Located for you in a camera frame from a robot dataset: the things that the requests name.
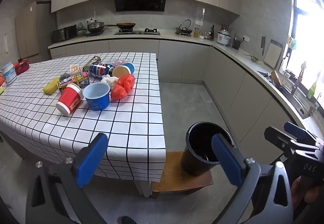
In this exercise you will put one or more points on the blue cup with tan inside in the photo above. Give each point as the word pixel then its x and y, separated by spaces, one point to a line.
pixel 121 71

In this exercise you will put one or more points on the green yellow tin can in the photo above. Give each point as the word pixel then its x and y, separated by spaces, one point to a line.
pixel 92 62

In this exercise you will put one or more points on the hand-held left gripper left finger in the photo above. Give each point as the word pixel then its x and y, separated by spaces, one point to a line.
pixel 92 160

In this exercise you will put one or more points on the hanging cleaver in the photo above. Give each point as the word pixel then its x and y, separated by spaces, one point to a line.
pixel 263 43

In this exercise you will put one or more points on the person's right hand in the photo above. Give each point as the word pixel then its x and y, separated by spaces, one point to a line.
pixel 303 193

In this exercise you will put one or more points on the black mesh shoe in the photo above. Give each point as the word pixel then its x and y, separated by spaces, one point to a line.
pixel 129 220

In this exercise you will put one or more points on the orange liquid bottle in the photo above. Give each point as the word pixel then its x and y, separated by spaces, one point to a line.
pixel 196 33

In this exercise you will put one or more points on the red box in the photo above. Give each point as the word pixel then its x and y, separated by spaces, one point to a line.
pixel 21 66

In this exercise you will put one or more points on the green ceramic jar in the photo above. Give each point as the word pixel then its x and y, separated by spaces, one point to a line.
pixel 81 30

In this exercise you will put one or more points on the red paper cup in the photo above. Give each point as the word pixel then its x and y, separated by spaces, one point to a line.
pixel 69 98

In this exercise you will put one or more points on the white rice cooker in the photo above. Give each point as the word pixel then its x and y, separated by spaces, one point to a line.
pixel 223 38

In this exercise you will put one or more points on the brown wooden board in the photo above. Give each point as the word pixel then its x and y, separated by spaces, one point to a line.
pixel 276 78

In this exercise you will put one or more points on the steel sink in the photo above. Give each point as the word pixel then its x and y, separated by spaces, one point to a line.
pixel 291 95

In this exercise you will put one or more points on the light blue paper bowl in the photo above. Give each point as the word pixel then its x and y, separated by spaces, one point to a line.
pixel 97 102

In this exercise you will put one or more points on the small cream card box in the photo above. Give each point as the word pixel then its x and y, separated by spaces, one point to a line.
pixel 75 68

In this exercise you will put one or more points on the grey lower cabinets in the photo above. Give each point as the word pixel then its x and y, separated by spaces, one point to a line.
pixel 182 59

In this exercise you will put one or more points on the dark glass bottle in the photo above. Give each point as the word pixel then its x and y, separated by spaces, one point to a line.
pixel 212 32

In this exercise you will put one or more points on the black utensil holder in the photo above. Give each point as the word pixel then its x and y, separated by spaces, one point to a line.
pixel 236 44

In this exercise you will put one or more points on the window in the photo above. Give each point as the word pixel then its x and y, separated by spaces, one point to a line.
pixel 308 36

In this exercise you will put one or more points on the black bucket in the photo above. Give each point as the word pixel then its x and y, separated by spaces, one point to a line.
pixel 195 160

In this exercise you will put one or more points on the white tissue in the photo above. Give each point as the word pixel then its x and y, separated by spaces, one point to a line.
pixel 109 79

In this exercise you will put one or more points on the small metal scoop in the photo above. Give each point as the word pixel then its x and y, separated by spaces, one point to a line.
pixel 253 59

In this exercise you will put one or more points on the beige refrigerator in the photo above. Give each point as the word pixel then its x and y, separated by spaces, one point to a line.
pixel 33 31

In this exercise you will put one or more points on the white cutting board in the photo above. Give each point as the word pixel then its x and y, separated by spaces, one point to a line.
pixel 272 54

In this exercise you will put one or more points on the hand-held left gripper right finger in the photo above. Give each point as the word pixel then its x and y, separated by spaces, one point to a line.
pixel 226 160

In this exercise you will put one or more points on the green dish soap bottle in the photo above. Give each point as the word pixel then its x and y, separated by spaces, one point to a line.
pixel 311 91

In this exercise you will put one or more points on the black microwave oven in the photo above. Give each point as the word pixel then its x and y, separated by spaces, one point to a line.
pixel 64 33

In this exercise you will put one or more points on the pink clear plastic packet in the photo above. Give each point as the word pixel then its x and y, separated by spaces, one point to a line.
pixel 117 61

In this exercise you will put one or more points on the grey lidded wok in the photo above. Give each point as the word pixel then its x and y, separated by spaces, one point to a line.
pixel 96 27

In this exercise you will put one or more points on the black gas stove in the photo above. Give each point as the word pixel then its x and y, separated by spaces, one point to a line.
pixel 136 32

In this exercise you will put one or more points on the orange packet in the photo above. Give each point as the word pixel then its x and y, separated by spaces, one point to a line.
pixel 1 81

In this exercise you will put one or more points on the steel faucet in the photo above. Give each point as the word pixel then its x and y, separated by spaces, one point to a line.
pixel 297 79

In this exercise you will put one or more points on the black printed noodle packet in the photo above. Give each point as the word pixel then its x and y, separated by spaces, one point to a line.
pixel 76 79

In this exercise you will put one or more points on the orange plastic bag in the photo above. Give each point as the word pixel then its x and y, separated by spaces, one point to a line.
pixel 122 87

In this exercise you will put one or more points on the wooden stool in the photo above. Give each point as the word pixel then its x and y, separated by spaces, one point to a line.
pixel 172 176

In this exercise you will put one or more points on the black frying pan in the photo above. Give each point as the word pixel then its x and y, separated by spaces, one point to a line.
pixel 125 25

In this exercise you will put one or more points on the blue white red cup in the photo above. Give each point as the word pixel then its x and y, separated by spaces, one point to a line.
pixel 100 70

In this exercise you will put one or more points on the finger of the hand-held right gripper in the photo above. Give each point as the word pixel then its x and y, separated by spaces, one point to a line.
pixel 296 130
pixel 276 135

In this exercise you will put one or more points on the chopstick holder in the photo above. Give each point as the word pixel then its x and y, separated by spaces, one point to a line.
pixel 224 27

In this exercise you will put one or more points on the hanging yellow blue scrubber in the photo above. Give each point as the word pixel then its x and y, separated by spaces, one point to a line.
pixel 291 43

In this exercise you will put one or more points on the blue white box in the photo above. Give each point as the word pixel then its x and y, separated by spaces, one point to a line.
pixel 8 73

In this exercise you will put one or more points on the yellow sponge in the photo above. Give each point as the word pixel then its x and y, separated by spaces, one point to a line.
pixel 52 86

